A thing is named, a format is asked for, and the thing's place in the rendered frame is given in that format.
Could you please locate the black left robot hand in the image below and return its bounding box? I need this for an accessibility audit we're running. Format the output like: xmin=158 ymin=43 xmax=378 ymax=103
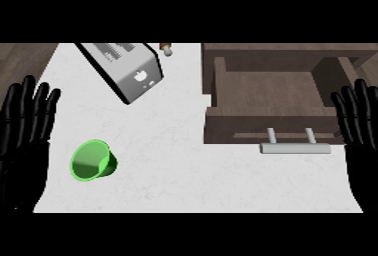
xmin=0 ymin=74 xmax=62 ymax=214

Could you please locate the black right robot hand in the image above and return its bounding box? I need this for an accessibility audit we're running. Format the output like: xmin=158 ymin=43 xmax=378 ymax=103
xmin=329 ymin=78 xmax=378 ymax=214

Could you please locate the green cup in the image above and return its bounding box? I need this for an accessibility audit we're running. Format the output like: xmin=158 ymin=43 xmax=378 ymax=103
xmin=69 ymin=139 xmax=119 ymax=183

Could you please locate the brown wooden drawer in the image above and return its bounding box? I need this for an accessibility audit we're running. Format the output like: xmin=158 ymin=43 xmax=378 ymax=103
xmin=203 ymin=56 xmax=360 ymax=145

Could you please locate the silver flat appliance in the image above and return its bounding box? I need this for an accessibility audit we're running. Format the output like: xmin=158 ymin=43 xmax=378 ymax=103
xmin=73 ymin=43 xmax=165 ymax=106

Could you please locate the brown wooden cabinet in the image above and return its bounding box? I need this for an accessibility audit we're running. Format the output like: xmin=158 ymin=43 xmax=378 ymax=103
xmin=200 ymin=43 xmax=378 ymax=95

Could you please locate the small brown and white bottle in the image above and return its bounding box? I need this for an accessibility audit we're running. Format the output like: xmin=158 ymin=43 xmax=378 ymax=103
xmin=158 ymin=43 xmax=174 ymax=57

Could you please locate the grey drawer handle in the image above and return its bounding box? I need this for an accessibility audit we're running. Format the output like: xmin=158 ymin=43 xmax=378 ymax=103
xmin=258 ymin=127 xmax=332 ymax=155

